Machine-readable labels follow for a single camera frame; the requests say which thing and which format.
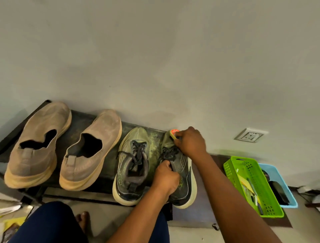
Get dark blue trousers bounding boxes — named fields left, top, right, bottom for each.
left=7, top=201, right=170, bottom=243

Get person's right forearm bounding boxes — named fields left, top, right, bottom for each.
left=192, top=153, right=283, bottom=243

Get black metal shoe rack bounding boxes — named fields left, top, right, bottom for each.
left=0, top=99, right=173, bottom=222

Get beige suede shoe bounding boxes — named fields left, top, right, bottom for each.
left=59, top=109, right=123, bottom=192
left=4, top=101, right=72, bottom=189

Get yellow sticky note pad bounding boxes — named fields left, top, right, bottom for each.
left=237, top=174, right=253, bottom=193

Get white wall socket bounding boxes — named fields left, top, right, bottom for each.
left=234, top=128, right=269, bottom=143

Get person's left hand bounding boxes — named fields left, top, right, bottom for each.
left=151, top=160, right=181, bottom=198

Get small dark packet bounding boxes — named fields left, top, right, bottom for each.
left=1, top=223, right=20, bottom=243

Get green plastic basket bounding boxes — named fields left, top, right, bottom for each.
left=223, top=156, right=285, bottom=218

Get person's left foot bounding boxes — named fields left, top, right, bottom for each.
left=75, top=211, right=90, bottom=235

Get person's right hand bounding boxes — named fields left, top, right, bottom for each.
left=173, top=126, right=208, bottom=162

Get person's left forearm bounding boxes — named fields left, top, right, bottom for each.
left=106, top=188, right=175, bottom=243

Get light blue plastic basket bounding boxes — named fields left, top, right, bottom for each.
left=259, top=163, right=298, bottom=209

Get dark brown low bench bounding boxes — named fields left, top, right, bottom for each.
left=172, top=155, right=293, bottom=228

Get green sneaker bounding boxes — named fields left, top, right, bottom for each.
left=159, top=130, right=198, bottom=210
left=112, top=127, right=150, bottom=207

